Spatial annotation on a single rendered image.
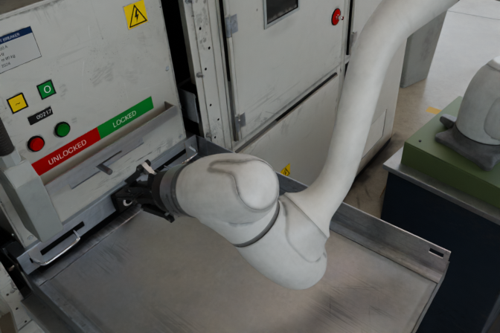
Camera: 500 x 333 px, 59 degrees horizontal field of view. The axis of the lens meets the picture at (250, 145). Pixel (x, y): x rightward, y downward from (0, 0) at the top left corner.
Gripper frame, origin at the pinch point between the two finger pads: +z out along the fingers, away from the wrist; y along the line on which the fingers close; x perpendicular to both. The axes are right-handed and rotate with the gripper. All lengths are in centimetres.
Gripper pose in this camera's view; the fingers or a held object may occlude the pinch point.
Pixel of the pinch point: (129, 192)
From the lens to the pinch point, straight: 94.6
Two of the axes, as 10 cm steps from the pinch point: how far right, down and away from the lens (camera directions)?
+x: 6.2, -5.0, 6.0
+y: 4.4, 8.6, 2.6
